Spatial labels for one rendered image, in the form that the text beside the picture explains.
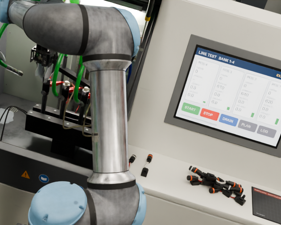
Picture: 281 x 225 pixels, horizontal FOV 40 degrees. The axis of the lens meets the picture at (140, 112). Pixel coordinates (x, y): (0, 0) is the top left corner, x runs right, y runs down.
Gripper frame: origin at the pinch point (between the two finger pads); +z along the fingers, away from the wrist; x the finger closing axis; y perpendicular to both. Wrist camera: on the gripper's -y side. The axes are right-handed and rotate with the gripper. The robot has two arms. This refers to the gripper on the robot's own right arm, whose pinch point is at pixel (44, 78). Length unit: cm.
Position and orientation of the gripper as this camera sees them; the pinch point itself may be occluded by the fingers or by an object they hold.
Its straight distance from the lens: 154.4
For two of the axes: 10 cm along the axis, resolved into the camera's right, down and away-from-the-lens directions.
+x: 9.6, 2.9, -0.4
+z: -2.3, 8.3, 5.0
